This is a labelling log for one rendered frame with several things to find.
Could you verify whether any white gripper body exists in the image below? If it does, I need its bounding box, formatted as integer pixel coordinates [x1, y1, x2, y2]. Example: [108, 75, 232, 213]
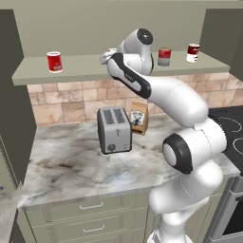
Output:
[99, 47, 120, 66]

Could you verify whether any silver two-slot toaster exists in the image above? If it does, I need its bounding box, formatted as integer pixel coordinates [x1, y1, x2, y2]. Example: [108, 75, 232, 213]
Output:
[96, 106, 133, 156]

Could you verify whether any dark olive cabinet door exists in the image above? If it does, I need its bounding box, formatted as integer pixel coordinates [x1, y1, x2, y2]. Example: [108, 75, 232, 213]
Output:
[199, 8, 243, 74]
[0, 9, 38, 186]

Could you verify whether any red can with white label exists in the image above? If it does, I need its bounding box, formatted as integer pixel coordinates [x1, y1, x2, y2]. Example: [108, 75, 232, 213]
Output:
[46, 50, 64, 74]

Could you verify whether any red and grey can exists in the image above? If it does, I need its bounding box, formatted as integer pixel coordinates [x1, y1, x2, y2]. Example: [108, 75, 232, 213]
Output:
[157, 47, 172, 67]

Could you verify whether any brown paper bag with label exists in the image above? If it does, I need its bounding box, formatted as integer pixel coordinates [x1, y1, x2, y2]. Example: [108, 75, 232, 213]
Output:
[129, 101, 150, 137]

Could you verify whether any red and white can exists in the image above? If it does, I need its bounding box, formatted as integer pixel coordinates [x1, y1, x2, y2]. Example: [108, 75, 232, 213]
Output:
[185, 43, 201, 64]

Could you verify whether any black hob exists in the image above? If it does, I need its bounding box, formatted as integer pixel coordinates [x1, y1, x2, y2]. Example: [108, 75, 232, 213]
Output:
[207, 105, 243, 177]

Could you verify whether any olive drawer front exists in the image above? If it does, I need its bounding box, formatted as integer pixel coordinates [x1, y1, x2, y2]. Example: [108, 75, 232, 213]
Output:
[24, 192, 150, 223]
[31, 209, 150, 238]
[41, 228, 147, 243]

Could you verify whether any silver oven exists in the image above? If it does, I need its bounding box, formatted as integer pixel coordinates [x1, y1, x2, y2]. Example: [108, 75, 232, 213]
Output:
[202, 176, 243, 243]

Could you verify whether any olive wall cabinet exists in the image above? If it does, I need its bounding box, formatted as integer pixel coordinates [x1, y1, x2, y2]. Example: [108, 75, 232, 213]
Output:
[11, 0, 243, 86]

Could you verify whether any silver drawer handle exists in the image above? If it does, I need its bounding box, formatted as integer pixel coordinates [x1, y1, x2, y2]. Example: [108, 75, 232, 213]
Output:
[79, 201, 104, 211]
[82, 224, 106, 234]

